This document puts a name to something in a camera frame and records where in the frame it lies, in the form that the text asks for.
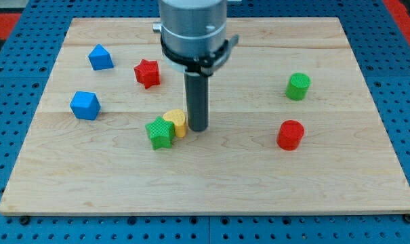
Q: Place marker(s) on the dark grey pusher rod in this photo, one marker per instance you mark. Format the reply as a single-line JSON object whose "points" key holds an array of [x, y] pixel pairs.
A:
{"points": [[196, 88]]}

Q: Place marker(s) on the green star block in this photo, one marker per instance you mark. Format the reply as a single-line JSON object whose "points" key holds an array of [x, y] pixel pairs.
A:
{"points": [[160, 132]]}

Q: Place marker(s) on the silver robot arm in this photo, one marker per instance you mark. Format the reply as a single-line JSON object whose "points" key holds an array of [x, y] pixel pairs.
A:
{"points": [[193, 40]]}

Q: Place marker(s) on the red star block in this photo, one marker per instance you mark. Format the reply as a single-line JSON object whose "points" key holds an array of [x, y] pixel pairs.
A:
{"points": [[147, 73]]}

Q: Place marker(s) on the yellow heart block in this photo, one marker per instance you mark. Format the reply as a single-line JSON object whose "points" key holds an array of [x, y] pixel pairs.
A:
{"points": [[178, 118]]}

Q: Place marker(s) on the blue pentagon block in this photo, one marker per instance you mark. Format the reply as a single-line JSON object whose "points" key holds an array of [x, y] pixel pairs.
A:
{"points": [[100, 58]]}

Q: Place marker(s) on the green cylinder block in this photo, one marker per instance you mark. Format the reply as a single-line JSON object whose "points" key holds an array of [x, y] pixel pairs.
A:
{"points": [[298, 86]]}

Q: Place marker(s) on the wooden board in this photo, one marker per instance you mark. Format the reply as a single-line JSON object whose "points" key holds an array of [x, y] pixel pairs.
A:
{"points": [[344, 165]]}

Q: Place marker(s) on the red cylinder block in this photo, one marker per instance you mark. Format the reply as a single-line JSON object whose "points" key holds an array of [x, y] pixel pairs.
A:
{"points": [[290, 135]]}

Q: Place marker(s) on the blue cube block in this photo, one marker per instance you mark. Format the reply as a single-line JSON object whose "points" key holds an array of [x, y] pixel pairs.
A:
{"points": [[85, 105]]}

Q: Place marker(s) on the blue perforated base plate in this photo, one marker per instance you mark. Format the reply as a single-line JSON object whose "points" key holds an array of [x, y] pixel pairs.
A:
{"points": [[27, 59]]}

